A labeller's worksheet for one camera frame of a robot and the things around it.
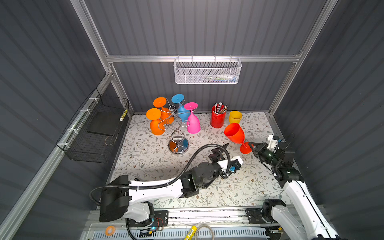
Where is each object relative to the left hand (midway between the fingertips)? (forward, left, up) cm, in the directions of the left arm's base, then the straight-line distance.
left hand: (230, 149), depth 65 cm
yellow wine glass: (+36, -14, -17) cm, 42 cm away
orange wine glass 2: (+30, +33, +3) cm, 45 cm away
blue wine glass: (+29, +21, -5) cm, 36 cm away
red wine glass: (+7, -3, +3) cm, 8 cm away
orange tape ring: (-23, +59, -31) cm, 70 cm away
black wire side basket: (+13, +66, -2) cm, 67 cm away
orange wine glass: (+20, +36, -6) cm, 41 cm away
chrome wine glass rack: (+22, +26, -28) cm, 44 cm away
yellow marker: (-27, +19, -28) cm, 43 cm away
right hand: (+8, -14, -8) cm, 18 cm away
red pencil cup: (+36, -2, -16) cm, 40 cm away
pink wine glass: (+21, +15, -8) cm, 28 cm away
